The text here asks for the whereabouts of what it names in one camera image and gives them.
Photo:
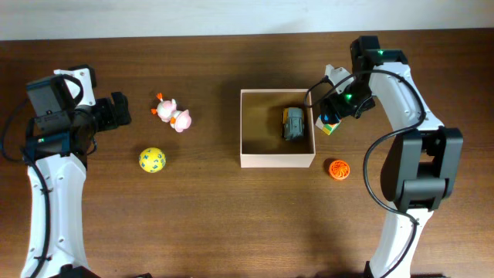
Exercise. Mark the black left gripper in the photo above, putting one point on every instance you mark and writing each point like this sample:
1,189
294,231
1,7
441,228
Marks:
112,103

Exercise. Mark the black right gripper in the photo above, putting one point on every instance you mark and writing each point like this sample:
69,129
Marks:
333,103

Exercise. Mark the multicoloured puzzle cube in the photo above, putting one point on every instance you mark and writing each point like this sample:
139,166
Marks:
328,129

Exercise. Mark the yellow grey toy truck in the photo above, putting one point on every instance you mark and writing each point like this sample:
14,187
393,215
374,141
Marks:
293,123

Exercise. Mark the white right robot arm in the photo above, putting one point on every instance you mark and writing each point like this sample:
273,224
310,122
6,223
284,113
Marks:
407,172

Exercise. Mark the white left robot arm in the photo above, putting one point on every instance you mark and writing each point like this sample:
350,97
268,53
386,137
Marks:
58,141

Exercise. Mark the yellow ball with blue letters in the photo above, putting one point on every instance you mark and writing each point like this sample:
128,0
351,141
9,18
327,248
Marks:
152,160

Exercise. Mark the pink white toy duck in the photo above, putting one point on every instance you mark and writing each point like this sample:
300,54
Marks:
168,112

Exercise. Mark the white cardboard box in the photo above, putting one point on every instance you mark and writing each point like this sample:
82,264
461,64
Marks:
262,144

